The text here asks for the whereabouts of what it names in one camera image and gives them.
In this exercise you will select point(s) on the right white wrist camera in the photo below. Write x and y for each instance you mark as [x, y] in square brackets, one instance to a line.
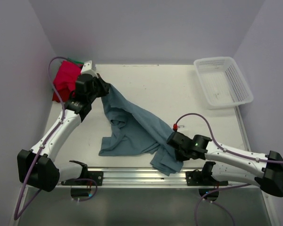
[179, 128]

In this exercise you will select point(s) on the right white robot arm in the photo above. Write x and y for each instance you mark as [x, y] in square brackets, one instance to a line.
[268, 168]

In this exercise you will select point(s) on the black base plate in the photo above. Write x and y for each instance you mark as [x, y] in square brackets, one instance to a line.
[97, 176]
[199, 178]

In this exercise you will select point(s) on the blue-grey t shirt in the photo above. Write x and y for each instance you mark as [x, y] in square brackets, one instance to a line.
[136, 131]

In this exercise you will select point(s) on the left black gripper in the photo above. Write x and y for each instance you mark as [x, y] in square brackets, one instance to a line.
[104, 86]

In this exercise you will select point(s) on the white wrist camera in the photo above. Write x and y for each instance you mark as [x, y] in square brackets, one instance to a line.
[87, 68]
[179, 128]

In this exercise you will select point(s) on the red folded t shirt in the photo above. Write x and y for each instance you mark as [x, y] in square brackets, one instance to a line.
[66, 76]

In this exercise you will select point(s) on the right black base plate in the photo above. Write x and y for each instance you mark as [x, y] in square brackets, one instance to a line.
[199, 178]

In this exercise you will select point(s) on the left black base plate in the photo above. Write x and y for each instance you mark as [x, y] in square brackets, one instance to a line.
[97, 176]

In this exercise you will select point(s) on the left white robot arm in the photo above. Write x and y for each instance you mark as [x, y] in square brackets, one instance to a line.
[36, 166]

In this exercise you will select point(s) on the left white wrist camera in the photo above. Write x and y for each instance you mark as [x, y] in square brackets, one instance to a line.
[87, 68]

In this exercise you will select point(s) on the aluminium mounting rail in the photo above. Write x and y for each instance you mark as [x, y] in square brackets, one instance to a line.
[152, 178]

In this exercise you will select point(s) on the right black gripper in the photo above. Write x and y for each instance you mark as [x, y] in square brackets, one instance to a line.
[180, 157]

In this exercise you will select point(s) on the white plastic basket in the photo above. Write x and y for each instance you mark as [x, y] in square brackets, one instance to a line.
[222, 82]

